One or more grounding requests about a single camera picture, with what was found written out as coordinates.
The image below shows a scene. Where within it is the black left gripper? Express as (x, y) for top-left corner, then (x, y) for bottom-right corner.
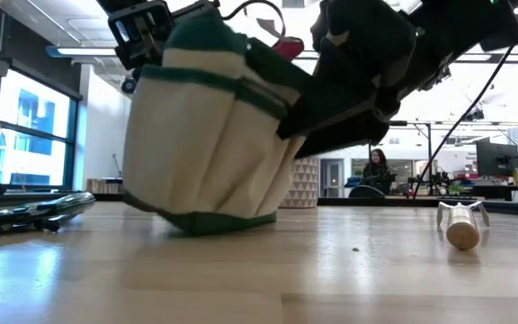
(96, 0), (220, 72)

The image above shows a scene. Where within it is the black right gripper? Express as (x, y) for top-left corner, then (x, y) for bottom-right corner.
(276, 0), (417, 159)

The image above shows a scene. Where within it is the beige green-trimmed gardening bag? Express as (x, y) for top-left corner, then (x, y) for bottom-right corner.
(121, 15), (314, 238)

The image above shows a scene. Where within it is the wooden-handled hand rake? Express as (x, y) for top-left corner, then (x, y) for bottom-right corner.
(436, 201), (492, 252)

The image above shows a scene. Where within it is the ceiling fluorescent light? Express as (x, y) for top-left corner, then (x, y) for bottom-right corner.
(45, 44), (119, 59)

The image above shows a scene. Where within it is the person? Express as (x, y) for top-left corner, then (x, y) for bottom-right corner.
(362, 148), (395, 194)

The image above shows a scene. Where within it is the grey door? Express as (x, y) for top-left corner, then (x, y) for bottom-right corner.
(320, 157), (344, 199)

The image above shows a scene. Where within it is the black office chair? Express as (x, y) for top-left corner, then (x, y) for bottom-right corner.
(347, 184), (387, 200)

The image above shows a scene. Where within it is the black ceiling spotlight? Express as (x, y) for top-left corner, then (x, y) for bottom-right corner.
(459, 109), (486, 123)

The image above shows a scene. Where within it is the large framed window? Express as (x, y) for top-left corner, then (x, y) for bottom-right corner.
(0, 67), (83, 193)

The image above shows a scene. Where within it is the low wooden shelf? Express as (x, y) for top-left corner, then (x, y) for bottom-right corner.
(85, 176), (124, 196)

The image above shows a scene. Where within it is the black computer monitor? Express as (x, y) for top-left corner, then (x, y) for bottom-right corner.
(475, 139), (518, 179)

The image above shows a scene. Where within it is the black desk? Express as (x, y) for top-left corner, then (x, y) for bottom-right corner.
(468, 183), (518, 203)

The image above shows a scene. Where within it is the black metal rig frame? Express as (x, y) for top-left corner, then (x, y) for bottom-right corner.
(366, 117), (435, 197)

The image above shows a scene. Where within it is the long black cable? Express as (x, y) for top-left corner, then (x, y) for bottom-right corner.
(413, 0), (518, 200)

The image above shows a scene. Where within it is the black aluminium table frame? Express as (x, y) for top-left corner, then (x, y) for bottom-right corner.
(317, 195), (518, 215)

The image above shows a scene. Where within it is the grey overhead rail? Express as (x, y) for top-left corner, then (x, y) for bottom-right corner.
(294, 49), (518, 64)

